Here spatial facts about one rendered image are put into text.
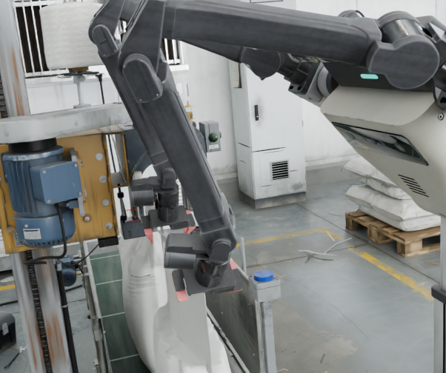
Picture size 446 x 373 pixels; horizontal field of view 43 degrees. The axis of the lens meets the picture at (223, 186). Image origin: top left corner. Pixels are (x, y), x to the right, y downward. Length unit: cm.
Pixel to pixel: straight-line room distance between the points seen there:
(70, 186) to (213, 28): 75
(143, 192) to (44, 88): 296
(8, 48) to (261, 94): 393
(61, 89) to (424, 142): 357
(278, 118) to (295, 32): 470
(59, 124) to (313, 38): 83
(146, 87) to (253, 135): 464
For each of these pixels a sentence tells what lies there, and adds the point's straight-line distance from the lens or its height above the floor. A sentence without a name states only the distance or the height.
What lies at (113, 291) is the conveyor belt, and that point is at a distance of 303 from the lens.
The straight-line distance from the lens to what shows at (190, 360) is 144.
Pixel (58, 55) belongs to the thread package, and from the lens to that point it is 148.
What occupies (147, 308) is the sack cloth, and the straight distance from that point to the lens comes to 212.
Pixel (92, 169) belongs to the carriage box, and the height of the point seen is 124.
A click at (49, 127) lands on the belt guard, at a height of 139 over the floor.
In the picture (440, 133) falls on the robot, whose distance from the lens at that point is 107.
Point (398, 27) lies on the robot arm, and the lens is 87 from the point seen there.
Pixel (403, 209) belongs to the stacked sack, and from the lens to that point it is 417.
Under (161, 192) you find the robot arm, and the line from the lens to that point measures 148.
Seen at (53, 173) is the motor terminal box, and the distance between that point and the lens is 142.
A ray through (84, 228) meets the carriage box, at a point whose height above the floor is 106.
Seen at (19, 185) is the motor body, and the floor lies 126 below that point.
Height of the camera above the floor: 154
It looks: 13 degrees down
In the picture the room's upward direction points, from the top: 5 degrees counter-clockwise
